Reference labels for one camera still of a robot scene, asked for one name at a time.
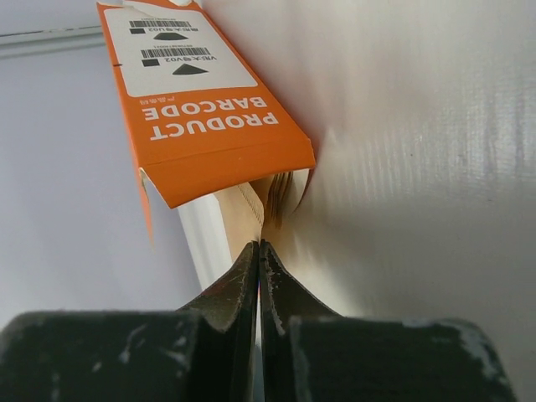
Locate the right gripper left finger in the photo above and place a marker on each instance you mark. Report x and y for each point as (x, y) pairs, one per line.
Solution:
(202, 351)

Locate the aluminium frame rail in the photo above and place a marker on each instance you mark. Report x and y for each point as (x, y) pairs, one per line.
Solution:
(50, 41)

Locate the orange coffee filter package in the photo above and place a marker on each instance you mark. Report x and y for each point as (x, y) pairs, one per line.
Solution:
(199, 119)

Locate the brown paper filter stack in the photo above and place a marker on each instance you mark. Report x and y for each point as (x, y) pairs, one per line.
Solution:
(281, 195)

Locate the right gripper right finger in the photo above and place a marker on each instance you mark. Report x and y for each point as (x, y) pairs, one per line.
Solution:
(312, 353)

